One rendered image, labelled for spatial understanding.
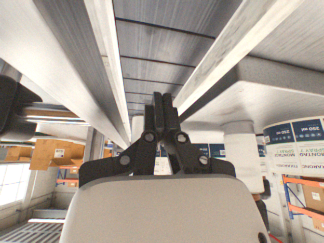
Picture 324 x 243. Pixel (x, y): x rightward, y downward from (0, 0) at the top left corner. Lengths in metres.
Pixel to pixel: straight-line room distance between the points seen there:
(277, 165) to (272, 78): 0.32
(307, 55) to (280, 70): 0.04
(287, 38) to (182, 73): 0.15
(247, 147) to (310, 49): 0.23
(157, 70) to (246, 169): 0.33
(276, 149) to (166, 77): 0.42
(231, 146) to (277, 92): 0.19
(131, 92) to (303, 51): 0.26
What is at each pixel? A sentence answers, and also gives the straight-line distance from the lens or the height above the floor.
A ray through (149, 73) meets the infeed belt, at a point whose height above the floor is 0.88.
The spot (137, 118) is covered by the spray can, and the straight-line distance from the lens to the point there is 0.30.
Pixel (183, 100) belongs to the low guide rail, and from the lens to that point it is 0.16.
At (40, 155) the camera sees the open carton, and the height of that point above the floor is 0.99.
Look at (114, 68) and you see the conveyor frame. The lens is 0.17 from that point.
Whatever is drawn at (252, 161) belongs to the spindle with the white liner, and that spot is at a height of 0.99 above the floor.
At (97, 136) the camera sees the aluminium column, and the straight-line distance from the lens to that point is 0.44.
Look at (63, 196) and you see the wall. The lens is 9.64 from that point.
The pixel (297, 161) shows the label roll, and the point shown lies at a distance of 0.49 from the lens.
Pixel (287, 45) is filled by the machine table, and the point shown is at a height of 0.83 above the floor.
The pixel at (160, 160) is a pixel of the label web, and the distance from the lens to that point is 0.67.
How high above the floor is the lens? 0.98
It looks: 15 degrees down
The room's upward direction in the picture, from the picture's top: 180 degrees counter-clockwise
